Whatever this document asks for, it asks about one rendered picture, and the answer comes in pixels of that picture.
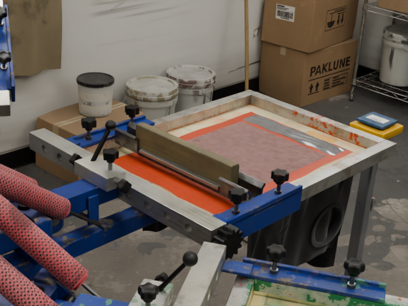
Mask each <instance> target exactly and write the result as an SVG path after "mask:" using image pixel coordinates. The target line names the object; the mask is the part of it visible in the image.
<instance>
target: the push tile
mask: <svg viewBox="0 0 408 306"><path fill-rule="evenodd" d="M356 120H357V121H359V122H362V123H365V124H367V125H370V126H373V127H375V128H378V129H381V130H383V129H385V128H387V127H389V126H391V125H394V124H396V123H397V122H398V120H396V119H393V118H390V117H387V116H385V115H381V114H378V113H376V112H371V113H368V114H366V115H363V116H361V117H358V118H357V119H356Z"/></svg>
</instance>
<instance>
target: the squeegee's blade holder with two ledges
mask: <svg viewBox="0 0 408 306"><path fill-rule="evenodd" d="M139 153H141V154H143V155H145V156H147V157H149V158H151V159H153V160H155V161H157V162H159V163H161V164H163V165H165V166H168V167H170V168H172V169H174V170H176V171H178V172H181V173H182V174H184V175H187V176H188V177H190V178H192V179H195V180H197V181H199V182H201V183H203V184H205V185H208V186H210V187H212V188H214V189H216V190H220V185H219V184H217V183H215V182H212V181H210V180H208V179H207V178H204V177H202V176H200V175H198V174H196V173H194V172H191V171H189V170H187V169H185V168H183V167H181V166H179V165H177V164H175V163H173V162H170V161H168V160H166V159H164V158H162V157H159V156H157V155H155V154H153V153H151V152H149V151H147V150H145V149H140V150H139Z"/></svg>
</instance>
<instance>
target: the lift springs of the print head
mask: <svg viewBox="0 0 408 306"><path fill-rule="evenodd" d="M7 199H9V200H12V201H14V202H16V203H19V204H21V205H24V206H26V207H28V208H31V209H34V210H36V211H39V212H41V213H43V214H46V215H48V216H50V217H53V218H55V219H58V220H62V219H65V218H66V217H67V216H68V214H71V215H73V216H75V217H77V218H80V219H82V220H85V221H87V222H89V223H92V224H94V225H96V226H99V225H100V223H98V222H96V221H93V220H91V219H88V218H87V217H84V216H82V215H79V214H77V213H75V212H73V211H71V210H70V209H71V204H70V201H69V200H68V199H66V198H64V197H62V196H60V195H58V194H55V193H53V192H51V191H48V190H46V189H44V188H42V187H40V186H38V183H37V181H36V180H35V179H33V178H31V177H28V176H26V175H24V174H22V173H20V172H18V171H15V170H13V169H11V168H8V167H6V166H4V165H2V164H0V230H1V231H2V232H3V233H4V234H5V235H6V236H8V237H9V238H10V239H12V241H14V243H16V244H17V245H18V246H19V247H20V248H22V249H23V250H24V251H25V252H26V253H27V254H28V255H29V256H31V257H32V258H33V259H34V260H36V261H37V262H38V263H39V264H40V265H41V266H42V267H43V268H45V269H46V270H47V271H48V272H49V273H50V274H51V275H52V276H54V277H55V278H56V279H57V280H59V281H60V282H61V283H62V284H63V285H64V286H65V287H66V288H68V289H69V290H70V291H72V290H73V289H74V290H75V291H76V290H77V289H78V288H79V287H80V286H81V285H82V286H83V287H84V288H85V289H86V290H87V291H88V292H89V293H90V294H92V295H93V296H98V297H101V296H99V295H98V294H97V293H96V292H94V291H93V289H91V288H90V287H89V286H88V285H87V284H85V283H84V281H85V280H86V279H87V277H88V276H89V275H88V274H87V273H88V270H87V269H85V268H84V267H83V266H82V265H81V264H80V263H79V262H78V261H77V260H75V259H74V258H73V257H72V256H71V255H70V254H69V253H68V252H67V251H65V250H64V249H63V248H62V247H60V246H59V245H58V244H57V243H56V242H55V241H54V240H53V239H51V238H50V237H49V236H48V235H47V234H46V233H45V232H44V231H43V230H41V229H40V228H39V227H38V226H36V225H35V224H34V223H33V222H32V221H31V220H30V219H29V218H28V217H26V216H25V215H24V214H23V213H22V212H21V211H20V210H19V209H18V208H16V207H15V206H14V205H13V204H11V203H10V202H9V201H8V200H7ZM0 294H1V295H2V296H3V297H4V298H6V299H7V300H8V301H9V302H10V303H11V304H12V305H14V306H59V305H58V304H57V303H56V302H54V301H53V300H52V299H51V298H49V297H48V295H46V294H45V293H44V292H43V291H42V290H40V289H39V288H38V287H37V286H36V285H35V284H34V283H33V282H31V281H30V280H29V279H28V278H26V277H25V276H24V275H23V274H22V273H21V272H20V271H18V270H17V269H16V268H15V267H14V266H13V265H12V264H11V263H9V262H8V261H7V260H6V259H5V258H3V257H2V256H1V255H0Z"/></svg>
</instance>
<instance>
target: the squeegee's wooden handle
mask: <svg viewBox="0 0 408 306"><path fill-rule="evenodd" d="M136 137H137V138H138V139H139V150H140V149H145V150H147V151H149V152H151V153H153V154H155V155H157V156H159V157H162V158H164V159H166V160H168V161H170V162H173V163H175V164H177V165H179V166H181V167H183V168H185V169H187V170H189V171H191V172H194V173H196V174H198V175H200V176H202V177H204V178H206V179H208V180H210V181H212V182H215V183H217V184H219V185H220V180H219V177H222V178H224V179H226V180H228V181H230V182H233V183H235V184H237V185H238V179H239V164H238V163H235V162H233V161H231V160H228V159H227V158H224V157H222V156H219V155H217V154H215V153H213V152H211V151H208V150H206V149H203V148H201V147H199V146H197V145H194V144H192V143H190V142H188V141H186V140H183V139H181V138H178V137H176V136H174V135H172V134H169V133H167V132H165V131H163V130H161V129H158V128H156V127H153V126H151V125H149V124H147V123H144V122H141V123H138V124H137V125H136Z"/></svg>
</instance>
